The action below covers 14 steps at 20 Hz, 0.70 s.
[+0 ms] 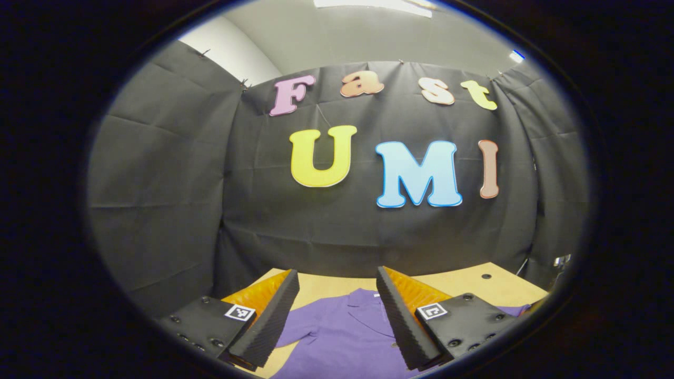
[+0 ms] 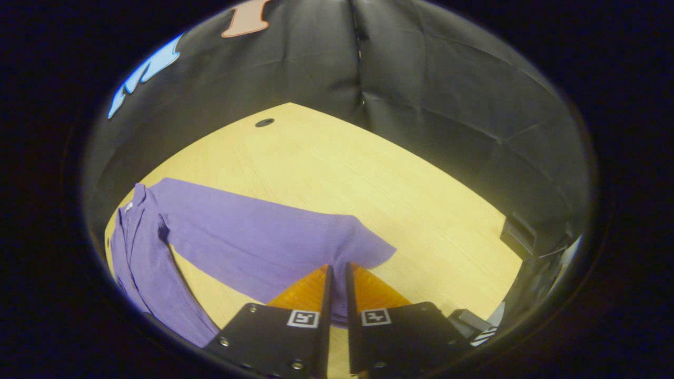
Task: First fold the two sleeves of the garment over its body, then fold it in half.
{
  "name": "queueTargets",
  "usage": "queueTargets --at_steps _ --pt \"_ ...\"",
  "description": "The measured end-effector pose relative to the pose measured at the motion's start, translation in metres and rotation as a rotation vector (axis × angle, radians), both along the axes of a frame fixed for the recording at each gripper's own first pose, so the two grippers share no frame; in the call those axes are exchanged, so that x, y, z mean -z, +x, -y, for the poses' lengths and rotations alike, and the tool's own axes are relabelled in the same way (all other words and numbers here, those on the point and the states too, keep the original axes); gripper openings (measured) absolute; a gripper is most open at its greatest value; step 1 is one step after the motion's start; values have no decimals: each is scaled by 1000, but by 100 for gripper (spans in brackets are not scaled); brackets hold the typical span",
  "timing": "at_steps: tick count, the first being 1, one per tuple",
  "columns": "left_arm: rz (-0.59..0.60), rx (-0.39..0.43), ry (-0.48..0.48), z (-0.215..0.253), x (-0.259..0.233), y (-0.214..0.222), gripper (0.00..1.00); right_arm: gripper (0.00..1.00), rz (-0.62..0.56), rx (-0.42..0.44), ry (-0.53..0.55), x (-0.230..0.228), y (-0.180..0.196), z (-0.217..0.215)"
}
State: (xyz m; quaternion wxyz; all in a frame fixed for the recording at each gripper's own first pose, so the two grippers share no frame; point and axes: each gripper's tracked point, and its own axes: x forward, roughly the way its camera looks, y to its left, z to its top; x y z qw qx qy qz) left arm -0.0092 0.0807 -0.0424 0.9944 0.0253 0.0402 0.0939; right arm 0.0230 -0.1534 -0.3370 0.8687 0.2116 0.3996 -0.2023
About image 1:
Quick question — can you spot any purple collared shirt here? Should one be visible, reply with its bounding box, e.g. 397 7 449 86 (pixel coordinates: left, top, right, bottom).
270 288 532 379

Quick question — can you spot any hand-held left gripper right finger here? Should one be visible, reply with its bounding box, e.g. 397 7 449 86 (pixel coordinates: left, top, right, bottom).
376 266 519 371

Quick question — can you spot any long ceiling light panel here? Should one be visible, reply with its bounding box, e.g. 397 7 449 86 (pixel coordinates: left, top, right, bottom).
314 0 432 18

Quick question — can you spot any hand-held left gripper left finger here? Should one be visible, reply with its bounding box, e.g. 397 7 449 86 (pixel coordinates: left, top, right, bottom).
158 270 300 372

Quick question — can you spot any black backdrop cloth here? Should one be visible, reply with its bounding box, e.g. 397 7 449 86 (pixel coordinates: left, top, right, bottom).
87 39 590 316

